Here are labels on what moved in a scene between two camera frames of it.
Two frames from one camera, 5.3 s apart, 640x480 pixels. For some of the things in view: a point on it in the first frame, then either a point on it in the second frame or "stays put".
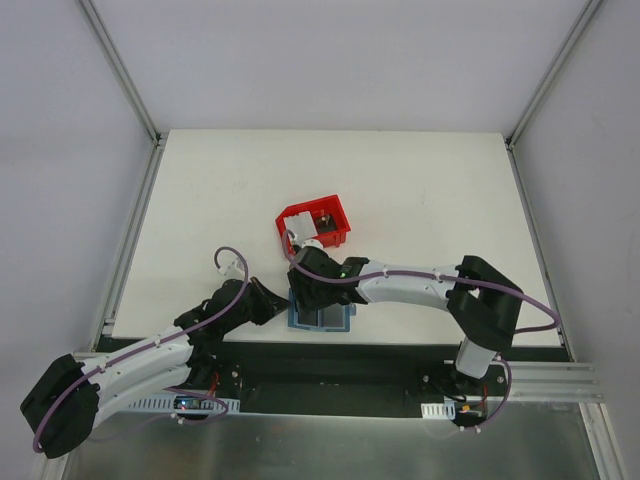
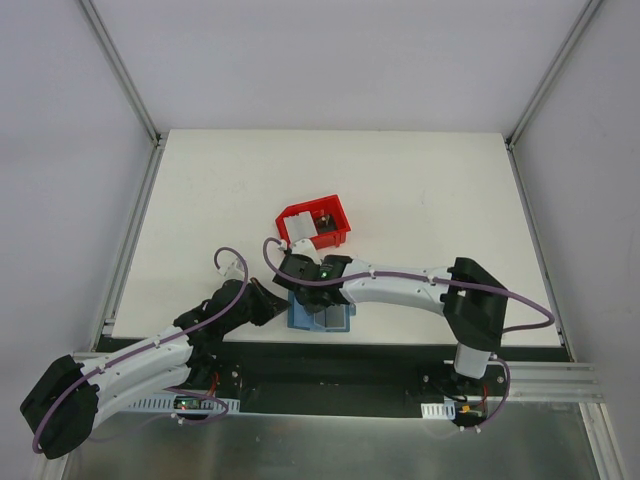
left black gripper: (258, 301) stays put
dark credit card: (308, 317) → (320, 318)
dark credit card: (333, 316) stays put
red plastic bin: (328, 204) stays put
